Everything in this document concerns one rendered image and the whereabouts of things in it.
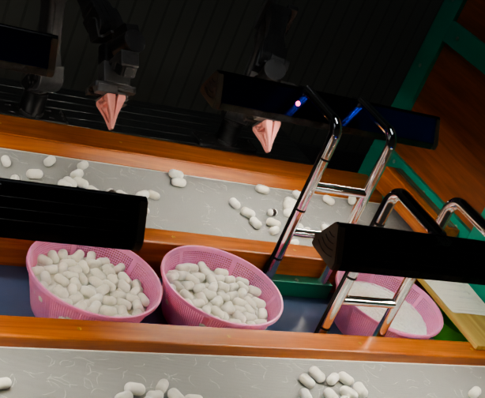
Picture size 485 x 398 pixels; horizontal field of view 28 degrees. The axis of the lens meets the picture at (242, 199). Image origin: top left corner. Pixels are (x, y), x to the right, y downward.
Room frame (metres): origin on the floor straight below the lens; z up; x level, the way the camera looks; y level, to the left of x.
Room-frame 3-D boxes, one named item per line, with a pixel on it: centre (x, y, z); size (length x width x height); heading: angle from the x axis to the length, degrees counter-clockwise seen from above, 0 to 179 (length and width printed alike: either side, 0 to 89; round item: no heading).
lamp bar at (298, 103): (2.12, -0.10, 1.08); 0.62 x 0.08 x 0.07; 124
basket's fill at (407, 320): (1.99, -0.40, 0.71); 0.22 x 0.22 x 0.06
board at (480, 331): (2.11, -0.58, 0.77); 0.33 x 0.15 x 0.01; 34
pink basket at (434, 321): (1.99, -0.40, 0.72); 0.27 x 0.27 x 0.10
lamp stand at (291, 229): (2.06, -0.14, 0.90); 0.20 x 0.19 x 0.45; 124
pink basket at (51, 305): (1.58, 0.20, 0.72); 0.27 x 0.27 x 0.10
